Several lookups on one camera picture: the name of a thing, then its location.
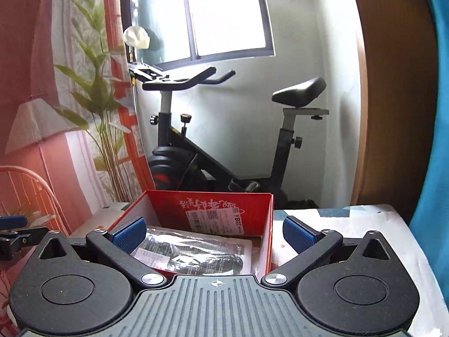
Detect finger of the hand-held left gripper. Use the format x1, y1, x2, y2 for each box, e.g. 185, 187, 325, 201
0, 215, 28, 231
0, 227, 50, 261

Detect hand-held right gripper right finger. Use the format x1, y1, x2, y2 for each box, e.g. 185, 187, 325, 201
260, 215, 395, 287

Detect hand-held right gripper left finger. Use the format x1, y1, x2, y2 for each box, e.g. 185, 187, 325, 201
35, 217, 168, 288

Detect clear packet with black item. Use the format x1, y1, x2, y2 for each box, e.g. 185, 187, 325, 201
129, 226, 254, 276

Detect red cardboard box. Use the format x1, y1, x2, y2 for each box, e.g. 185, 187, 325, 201
104, 190, 275, 279

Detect white printed sheet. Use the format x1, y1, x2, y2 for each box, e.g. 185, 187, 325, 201
70, 202, 443, 337

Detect black exercise bike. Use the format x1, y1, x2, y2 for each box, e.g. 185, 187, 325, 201
128, 61, 330, 210

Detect pink printed curtain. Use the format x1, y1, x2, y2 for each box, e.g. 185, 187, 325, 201
0, 0, 155, 304

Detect brown wooden panel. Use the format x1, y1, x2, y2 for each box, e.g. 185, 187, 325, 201
347, 0, 443, 226

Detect blue curtain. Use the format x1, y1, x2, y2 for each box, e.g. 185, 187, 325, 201
408, 0, 449, 290

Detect white crumpled bag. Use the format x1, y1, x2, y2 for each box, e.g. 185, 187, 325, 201
123, 26, 151, 50

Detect dark framed window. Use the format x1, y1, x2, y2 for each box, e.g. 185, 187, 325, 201
119, 0, 276, 73

